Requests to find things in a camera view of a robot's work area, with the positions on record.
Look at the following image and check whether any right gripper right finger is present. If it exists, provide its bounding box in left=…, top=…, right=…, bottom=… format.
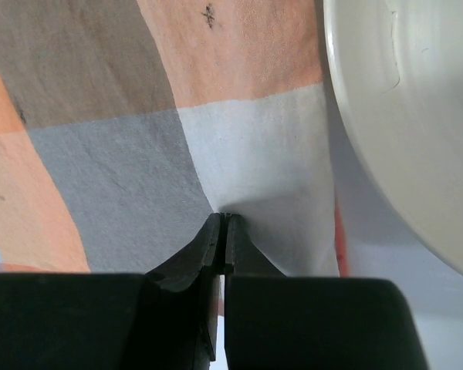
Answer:
left=225, top=215, right=428, bottom=369

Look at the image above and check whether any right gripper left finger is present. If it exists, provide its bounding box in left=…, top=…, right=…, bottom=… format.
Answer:
left=0, top=214, right=221, bottom=369

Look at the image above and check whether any orange blue checkered cloth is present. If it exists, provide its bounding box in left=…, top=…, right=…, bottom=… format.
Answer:
left=0, top=1, right=349, bottom=277

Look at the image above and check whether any cream ceramic plate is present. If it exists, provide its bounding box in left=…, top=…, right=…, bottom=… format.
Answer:
left=323, top=1, right=463, bottom=274

